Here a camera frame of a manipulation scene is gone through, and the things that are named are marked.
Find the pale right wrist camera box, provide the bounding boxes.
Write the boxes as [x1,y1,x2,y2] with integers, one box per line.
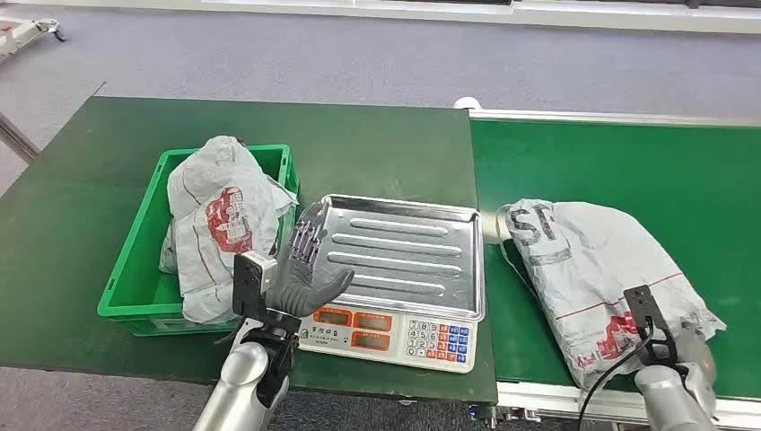
[622,285,680,367]

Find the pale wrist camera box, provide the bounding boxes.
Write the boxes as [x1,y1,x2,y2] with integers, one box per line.
[622,285,680,367]
[232,250,279,318]

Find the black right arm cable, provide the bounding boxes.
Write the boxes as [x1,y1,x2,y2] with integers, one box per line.
[577,318,656,431]

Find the grey mailer bag black letters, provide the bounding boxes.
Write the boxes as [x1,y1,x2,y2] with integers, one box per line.
[496,198,728,391]

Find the green conveyor belt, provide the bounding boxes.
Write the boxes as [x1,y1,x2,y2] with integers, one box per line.
[469,119,761,400]

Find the aluminium conveyor frame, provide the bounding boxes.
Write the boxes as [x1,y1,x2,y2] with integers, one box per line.
[454,96,761,431]

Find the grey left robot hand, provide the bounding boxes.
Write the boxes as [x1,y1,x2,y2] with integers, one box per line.
[266,202,356,320]

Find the green plastic crate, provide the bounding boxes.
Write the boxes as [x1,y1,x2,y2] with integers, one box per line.
[96,144,301,338]

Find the white scale with steel tray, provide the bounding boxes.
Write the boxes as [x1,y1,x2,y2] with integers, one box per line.
[297,193,486,374]

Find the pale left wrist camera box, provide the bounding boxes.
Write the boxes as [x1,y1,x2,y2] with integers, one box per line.
[232,250,279,318]

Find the grey mailer bag red print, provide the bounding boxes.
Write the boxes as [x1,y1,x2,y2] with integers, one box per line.
[158,135,300,325]

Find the grey metal rail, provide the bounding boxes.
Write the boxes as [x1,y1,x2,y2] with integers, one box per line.
[0,111,40,163]

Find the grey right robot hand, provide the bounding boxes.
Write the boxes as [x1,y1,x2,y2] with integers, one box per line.
[676,324,720,418]

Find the white wheeled cart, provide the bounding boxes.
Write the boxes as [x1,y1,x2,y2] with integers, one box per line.
[0,17,67,58]

